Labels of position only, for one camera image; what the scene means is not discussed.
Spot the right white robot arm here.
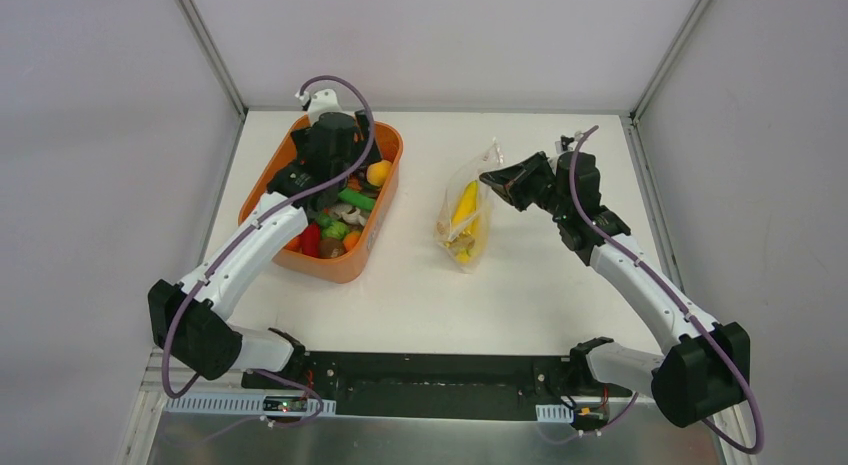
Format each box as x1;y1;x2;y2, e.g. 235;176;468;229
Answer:
480;152;750;427

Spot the orange plastic bin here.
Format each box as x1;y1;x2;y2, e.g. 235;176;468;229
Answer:
238;122;403;284

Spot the single yellow banana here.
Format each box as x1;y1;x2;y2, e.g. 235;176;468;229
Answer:
451;180;478;230

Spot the clear zip top bag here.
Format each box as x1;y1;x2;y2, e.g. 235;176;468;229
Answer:
433;138;504;273

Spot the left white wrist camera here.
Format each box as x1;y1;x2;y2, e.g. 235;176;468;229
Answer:
296;88;343;124

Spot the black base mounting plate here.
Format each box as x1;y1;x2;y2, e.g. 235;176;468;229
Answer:
279;351;631;421

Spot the yellow orange toy fruit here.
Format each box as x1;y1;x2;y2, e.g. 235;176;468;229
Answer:
365;160;392;188

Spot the red toy pepper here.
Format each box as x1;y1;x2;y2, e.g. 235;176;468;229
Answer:
299;223;322;258

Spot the white toy mushroom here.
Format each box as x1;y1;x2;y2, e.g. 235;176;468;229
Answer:
328;202;370;227

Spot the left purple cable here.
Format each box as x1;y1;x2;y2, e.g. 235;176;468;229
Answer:
161;75;377;400

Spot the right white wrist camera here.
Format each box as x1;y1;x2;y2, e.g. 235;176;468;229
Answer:
554;135;577;158

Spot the yellow banana bunch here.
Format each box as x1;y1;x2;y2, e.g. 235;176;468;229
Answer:
447;216;488;267

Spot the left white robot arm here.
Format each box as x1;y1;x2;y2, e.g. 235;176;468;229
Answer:
148;110;377;390

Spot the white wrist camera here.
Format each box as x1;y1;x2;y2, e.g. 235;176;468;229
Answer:
554;135;577;158
296;88;343;124

